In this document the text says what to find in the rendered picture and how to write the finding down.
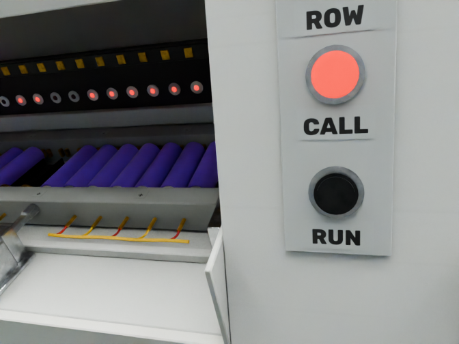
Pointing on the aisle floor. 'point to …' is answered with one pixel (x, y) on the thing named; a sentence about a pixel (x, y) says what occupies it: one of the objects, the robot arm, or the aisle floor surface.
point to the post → (399, 184)
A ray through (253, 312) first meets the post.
